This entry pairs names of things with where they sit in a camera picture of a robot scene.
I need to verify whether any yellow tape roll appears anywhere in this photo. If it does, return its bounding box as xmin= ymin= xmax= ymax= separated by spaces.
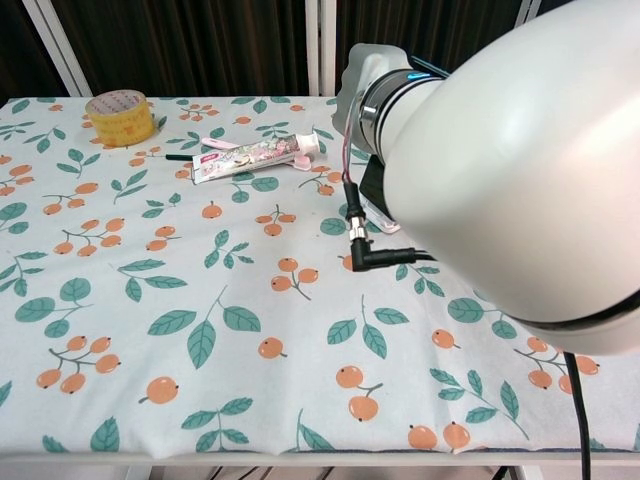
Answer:
xmin=84 ymin=89 xmax=156 ymax=148

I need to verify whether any floral toothpaste tube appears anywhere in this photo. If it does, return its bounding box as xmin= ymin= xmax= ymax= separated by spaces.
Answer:
xmin=191 ymin=131 xmax=322 ymax=186

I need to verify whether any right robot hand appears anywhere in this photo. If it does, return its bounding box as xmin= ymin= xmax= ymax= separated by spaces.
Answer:
xmin=332 ymin=42 xmax=416 ymax=139

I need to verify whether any white partition frame post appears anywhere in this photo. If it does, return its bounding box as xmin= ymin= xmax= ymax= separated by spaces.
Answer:
xmin=518 ymin=0 xmax=545 ymax=32
xmin=21 ymin=0 xmax=95 ymax=98
xmin=303 ymin=0 xmax=338 ymax=98

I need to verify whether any floral leaf print tablecloth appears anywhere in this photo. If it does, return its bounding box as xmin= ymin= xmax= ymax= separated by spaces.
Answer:
xmin=0 ymin=95 xmax=640 ymax=457

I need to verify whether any black smartphone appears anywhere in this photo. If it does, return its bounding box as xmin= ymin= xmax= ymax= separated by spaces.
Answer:
xmin=359 ymin=55 xmax=452 ymax=216

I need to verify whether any white folding phone stand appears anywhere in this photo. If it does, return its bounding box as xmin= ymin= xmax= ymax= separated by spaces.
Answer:
xmin=361 ymin=196 xmax=402 ymax=235

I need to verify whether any pink white toothbrush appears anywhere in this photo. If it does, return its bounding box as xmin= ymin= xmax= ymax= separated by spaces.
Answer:
xmin=200 ymin=136 xmax=313 ymax=173

